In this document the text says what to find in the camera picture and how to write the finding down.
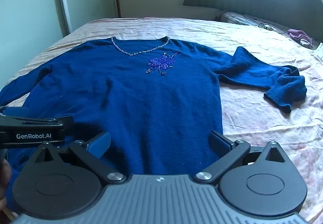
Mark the blue beaded sweater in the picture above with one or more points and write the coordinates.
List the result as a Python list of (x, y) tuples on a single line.
[(141, 92)]

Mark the patterned pillow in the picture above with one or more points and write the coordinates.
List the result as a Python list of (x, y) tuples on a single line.
[(243, 18)]

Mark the purple cloth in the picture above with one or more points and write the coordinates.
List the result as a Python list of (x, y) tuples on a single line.
[(299, 34)]

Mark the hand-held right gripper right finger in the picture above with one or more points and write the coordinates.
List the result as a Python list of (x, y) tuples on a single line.
[(217, 143)]

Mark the glossy wardrobe door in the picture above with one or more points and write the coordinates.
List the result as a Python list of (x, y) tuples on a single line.
[(27, 24)]

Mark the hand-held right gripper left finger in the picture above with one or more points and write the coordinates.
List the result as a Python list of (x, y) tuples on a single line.
[(99, 143)]

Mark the person's left hand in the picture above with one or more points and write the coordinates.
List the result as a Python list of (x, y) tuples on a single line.
[(4, 181)]

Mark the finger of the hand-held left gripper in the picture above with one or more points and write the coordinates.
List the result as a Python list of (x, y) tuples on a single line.
[(45, 120)]

